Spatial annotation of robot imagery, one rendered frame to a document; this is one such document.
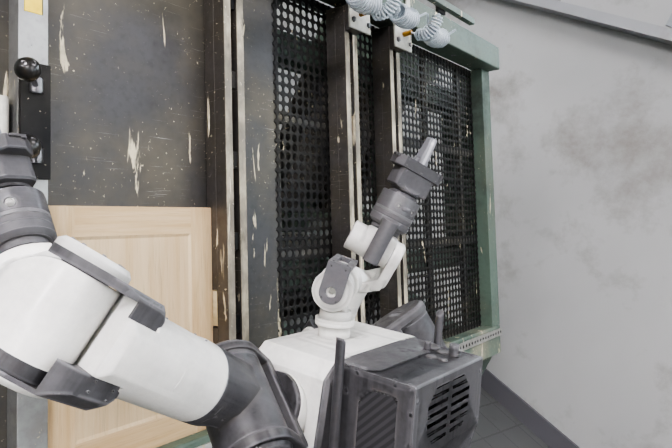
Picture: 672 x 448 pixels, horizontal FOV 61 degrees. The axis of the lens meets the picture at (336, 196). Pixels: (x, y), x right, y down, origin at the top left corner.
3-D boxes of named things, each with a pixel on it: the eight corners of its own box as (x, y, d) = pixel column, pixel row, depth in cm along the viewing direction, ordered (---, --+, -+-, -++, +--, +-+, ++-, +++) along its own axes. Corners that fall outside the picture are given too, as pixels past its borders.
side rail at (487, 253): (468, 324, 244) (492, 326, 237) (458, 73, 250) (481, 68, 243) (476, 322, 250) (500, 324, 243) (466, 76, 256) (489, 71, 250)
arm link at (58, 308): (-34, 312, 62) (-65, 338, 45) (26, 233, 65) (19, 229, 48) (55, 357, 66) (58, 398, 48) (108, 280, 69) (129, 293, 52)
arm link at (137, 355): (14, 408, 43) (187, 456, 60) (116, 261, 47) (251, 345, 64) (-48, 348, 49) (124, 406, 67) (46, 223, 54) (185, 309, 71)
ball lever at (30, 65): (24, 97, 97) (11, 77, 85) (24, 75, 97) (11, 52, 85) (49, 98, 98) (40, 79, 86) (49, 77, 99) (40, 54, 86)
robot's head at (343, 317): (359, 314, 95) (363, 262, 95) (351, 329, 85) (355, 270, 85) (320, 310, 96) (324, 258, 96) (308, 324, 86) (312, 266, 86)
